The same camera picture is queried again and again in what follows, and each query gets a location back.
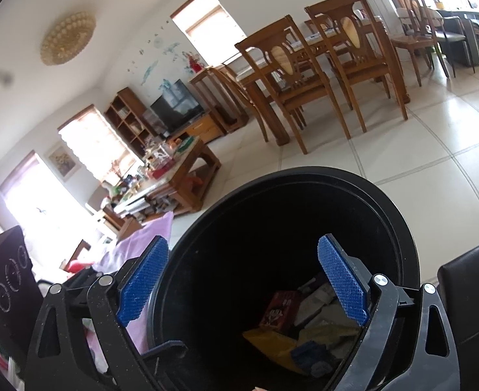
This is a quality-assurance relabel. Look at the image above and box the blue plastic wrapper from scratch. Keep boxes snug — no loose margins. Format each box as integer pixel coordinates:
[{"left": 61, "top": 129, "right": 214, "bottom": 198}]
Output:
[{"left": 292, "top": 341, "right": 334, "bottom": 377}]

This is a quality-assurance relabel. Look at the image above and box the round ceiling lamp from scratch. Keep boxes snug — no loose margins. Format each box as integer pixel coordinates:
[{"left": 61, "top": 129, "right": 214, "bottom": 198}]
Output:
[{"left": 40, "top": 12, "right": 97, "bottom": 66}]

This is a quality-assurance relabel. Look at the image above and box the wooden television stand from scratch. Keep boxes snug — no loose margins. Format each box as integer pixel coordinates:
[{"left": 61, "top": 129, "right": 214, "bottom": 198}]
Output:
[{"left": 158, "top": 110, "right": 226, "bottom": 145}]

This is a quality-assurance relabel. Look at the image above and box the red flower pot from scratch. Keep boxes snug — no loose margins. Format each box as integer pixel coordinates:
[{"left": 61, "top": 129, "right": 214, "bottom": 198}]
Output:
[{"left": 184, "top": 51, "right": 203, "bottom": 75}]

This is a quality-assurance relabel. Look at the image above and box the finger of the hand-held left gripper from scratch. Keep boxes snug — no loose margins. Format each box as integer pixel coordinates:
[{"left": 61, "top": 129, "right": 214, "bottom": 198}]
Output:
[{"left": 141, "top": 340, "right": 188, "bottom": 362}]

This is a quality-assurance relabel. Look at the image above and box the black panel with round dials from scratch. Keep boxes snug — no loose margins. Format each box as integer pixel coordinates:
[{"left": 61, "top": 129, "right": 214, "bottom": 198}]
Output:
[{"left": 0, "top": 225, "right": 44, "bottom": 369}]

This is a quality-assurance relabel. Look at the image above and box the pile of tabletop items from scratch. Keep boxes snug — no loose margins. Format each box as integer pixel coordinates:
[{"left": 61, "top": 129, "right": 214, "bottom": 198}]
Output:
[{"left": 101, "top": 134, "right": 195, "bottom": 212}]

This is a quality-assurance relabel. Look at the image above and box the purple cloth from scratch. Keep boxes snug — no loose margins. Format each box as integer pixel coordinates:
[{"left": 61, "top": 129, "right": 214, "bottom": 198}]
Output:
[{"left": 80, "top": 211, "right": 175, "bottom": 379}]

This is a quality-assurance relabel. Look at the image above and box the black leather seat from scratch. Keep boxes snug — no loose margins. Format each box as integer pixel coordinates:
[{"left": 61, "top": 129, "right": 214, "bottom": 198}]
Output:
[{"left": 437, "top": 234, "right": 479, "bottom": 361}]

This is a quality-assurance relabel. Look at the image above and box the tall wooden plant stand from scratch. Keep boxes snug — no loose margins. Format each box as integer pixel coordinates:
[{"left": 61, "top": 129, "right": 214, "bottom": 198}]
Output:
[{"left": 188, "top": 65, "right": 250, "bottom": 133}]

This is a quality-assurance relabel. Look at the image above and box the flat screen television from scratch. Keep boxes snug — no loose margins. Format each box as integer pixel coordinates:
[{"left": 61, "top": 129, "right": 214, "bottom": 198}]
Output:
[{"left": 150, "top": 79, "right": 204, "bottom": 133}]

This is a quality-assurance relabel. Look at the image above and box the red cartoon snack box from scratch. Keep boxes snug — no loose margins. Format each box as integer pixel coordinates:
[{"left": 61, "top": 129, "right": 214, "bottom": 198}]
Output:
[{"left": 259, "top": 290, "right": 303, "bottom": 331}]

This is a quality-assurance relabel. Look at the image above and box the window with pink blind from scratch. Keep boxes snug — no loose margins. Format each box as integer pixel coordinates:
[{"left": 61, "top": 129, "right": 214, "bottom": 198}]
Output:
[
  {"left": 171, "top": 0, "right": 248, "bottom": 64},
  {"left": 58, "top": 105, "right": 138, "bottom": 182}
]

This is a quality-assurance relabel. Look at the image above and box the black trash bin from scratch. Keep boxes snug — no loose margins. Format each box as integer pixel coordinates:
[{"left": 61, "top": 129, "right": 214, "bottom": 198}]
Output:
[{"left": 146, "top": 166, "right": 421, "bottom": 391}]

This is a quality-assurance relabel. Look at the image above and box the wooden bookcase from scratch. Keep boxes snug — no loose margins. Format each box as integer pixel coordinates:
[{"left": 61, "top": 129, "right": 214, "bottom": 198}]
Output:
[{"left": 104, "top": 87, "right": 158, "bottom": 153}]

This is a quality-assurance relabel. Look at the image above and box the wooden dining chair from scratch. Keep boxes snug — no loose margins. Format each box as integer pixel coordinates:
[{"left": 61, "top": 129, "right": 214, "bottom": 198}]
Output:
[
  {"left": 213, "top": 63, "right": 305, "bottom": 131},
  {"left": 234, "top": 15, "right": 352, "bottom": 155},
  {"left": 305, "top": 0, "right": 409, "bottom": 133},
  {"left": 390, "top": 0, "right": 450, "bottom": 87}
]

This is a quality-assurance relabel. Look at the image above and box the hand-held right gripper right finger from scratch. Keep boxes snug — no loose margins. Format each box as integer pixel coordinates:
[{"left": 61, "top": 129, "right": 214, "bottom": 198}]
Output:
[{"left": 317, "top": 234, "right": 461, "bottom": 391}]

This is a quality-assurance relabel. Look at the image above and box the wooden dining table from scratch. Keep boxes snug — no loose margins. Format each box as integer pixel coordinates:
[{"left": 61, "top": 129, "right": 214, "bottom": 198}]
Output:
[{"left": 239, "top": 20, "right": 411, "bottom": 147}]

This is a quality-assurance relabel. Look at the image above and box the yellow foil wrapper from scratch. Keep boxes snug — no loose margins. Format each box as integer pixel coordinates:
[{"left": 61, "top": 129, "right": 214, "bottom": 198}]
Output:
[{"left": 243, "top": 328, "right": 305, "bottom": 375}]

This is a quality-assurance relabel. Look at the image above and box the white tissue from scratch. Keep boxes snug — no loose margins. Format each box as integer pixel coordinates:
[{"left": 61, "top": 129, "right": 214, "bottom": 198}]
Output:
[{"left": 295, "top": 282, "right": 338, "bottom": 326}]

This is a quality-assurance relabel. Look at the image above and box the clear plastic bag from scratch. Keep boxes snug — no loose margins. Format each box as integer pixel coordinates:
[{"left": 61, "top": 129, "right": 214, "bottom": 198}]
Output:
[{"left": 305, "top": 318, "right": 364, "bottom": 361}]

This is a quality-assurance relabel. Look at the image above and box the small framed picture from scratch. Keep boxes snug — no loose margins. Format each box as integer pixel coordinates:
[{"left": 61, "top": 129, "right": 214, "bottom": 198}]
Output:
[{"left": 45, "top": 142, "right": 81, "bottom": 181}]

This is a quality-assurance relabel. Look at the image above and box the bright window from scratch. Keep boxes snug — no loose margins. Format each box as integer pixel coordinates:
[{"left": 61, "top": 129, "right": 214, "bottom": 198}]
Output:
[{"left": 0, "top": 151, "right": 101, "bottom": 261}]

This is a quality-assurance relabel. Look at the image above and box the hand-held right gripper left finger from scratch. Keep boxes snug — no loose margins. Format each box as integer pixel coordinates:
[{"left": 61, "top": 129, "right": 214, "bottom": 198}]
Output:
[{"left": 23, "top": 235, "right": 171, "bottom": 391}]

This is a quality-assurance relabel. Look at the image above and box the wooden coffee table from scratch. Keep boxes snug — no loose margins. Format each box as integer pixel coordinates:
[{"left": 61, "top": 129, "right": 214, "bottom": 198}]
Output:
[{"left": 101, "top": 136, "right": 222, "bottom": 229}]

